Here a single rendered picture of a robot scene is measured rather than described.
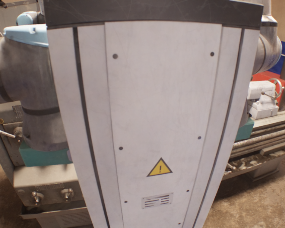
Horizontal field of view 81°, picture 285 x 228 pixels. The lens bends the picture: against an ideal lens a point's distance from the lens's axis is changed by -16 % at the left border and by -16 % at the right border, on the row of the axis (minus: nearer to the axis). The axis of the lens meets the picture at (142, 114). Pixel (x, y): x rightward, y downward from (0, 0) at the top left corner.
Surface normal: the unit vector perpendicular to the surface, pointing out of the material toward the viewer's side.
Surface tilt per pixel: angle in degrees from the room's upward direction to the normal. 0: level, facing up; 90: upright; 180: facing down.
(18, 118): 90
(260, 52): 74
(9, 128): 90
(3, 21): 90
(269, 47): 66
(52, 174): 32
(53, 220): 90
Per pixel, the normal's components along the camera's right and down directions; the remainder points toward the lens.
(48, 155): 0.20, 0.48
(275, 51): 0.57, 0.25
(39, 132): 0.00, 0.17
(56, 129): 0.44, 0.11
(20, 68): 0.33, 0.31
